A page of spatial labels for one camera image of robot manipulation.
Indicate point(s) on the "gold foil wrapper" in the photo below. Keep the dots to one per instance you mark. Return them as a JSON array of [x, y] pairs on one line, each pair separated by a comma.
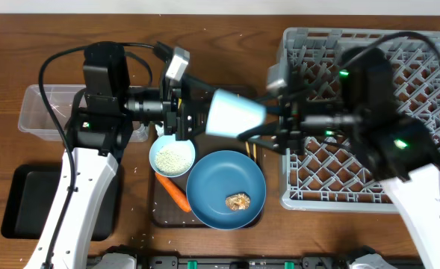
[[237, 202]]

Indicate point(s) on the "wooden chopstick right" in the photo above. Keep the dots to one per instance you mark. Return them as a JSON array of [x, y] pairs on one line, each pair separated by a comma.
[[254, 152]]

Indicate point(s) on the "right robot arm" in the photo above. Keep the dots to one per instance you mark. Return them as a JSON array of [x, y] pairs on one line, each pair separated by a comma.
[[357, 101]]

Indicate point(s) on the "light blue rice bowl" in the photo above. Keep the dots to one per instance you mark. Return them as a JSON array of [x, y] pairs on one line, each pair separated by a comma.
[[170, 157]]

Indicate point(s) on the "orange carrot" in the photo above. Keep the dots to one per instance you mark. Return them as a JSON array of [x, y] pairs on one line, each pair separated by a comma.
[[178, 196]]

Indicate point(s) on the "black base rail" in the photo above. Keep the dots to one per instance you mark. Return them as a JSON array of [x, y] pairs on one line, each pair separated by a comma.
[[126, 257]]

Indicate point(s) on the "brown serving tray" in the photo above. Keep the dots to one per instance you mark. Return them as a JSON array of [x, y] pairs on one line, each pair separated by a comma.
[[225, 189]]

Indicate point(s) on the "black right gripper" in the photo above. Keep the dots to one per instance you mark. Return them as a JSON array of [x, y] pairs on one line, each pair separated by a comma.
[[294, 119]]

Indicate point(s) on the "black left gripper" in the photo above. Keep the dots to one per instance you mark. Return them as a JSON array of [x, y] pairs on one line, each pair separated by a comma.
[[170, 113]]

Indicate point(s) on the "wooden chopstick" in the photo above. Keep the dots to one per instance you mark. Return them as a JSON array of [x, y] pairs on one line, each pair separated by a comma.
[[247, 149], [254, 152]]

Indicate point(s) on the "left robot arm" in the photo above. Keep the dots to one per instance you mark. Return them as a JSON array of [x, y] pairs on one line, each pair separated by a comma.
[[96, 135]]

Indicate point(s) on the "black bin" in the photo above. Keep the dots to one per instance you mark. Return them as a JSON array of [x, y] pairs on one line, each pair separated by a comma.
[[31, 195]]

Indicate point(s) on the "wooden chopstick left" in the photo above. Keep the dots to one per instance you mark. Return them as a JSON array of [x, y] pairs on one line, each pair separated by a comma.
[[247, 149]]

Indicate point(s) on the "light blue plastic cup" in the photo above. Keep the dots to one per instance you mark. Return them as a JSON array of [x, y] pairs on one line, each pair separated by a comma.
[[230, 115]]

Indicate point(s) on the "grey dishwasher rack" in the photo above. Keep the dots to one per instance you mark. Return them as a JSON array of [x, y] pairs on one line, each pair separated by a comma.
[[328, 176]]

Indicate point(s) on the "blue plate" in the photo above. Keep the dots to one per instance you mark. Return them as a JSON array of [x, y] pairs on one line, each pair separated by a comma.
[[219, 175]]

